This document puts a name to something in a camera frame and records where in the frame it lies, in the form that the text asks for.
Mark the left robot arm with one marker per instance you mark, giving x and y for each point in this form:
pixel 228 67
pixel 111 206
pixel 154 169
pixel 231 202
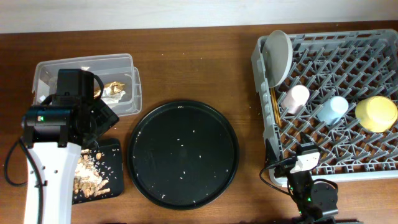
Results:
pixel 54 133

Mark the pink plastic cup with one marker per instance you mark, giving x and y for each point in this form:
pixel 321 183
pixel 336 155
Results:
pixel 295 99

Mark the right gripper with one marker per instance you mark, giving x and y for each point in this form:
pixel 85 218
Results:
pixel 307 143

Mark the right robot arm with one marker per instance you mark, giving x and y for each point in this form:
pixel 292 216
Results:
pixel 315 199

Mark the grey dishwasher rack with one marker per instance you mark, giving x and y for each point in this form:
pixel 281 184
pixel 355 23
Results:
pixel 354 65

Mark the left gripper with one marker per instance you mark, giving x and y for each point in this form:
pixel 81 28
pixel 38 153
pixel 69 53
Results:
pixel 105 117

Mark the black rectangular bin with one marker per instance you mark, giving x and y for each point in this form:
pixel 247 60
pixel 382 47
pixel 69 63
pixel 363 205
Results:
pixel 112 166

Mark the food scraps with rice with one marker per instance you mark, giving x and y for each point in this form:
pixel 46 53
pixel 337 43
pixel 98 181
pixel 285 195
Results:
pixel 88 179

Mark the grey plate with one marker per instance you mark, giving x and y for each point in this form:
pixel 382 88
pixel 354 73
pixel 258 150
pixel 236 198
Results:
pixel 277 53

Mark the clear plastic waste container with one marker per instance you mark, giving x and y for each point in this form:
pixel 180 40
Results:
pixel 110 68

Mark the gold coffee sachet wrapper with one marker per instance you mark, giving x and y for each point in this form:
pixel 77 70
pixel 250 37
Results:
pixel 114 86

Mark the wooden chopstick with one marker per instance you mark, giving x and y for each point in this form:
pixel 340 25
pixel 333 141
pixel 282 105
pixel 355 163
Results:
pixel 273 105
pixel 276 107

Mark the round black serving tray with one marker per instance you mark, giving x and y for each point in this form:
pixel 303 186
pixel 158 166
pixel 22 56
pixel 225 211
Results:
pixel 182 155

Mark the yellow plastic bowl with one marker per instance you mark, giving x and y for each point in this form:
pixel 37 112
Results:
pixel 376 113

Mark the white tissue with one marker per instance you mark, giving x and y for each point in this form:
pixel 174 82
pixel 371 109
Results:
pixel 113 96

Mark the light blue plastic cup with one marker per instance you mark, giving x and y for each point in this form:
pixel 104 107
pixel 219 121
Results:
pixel 333 110

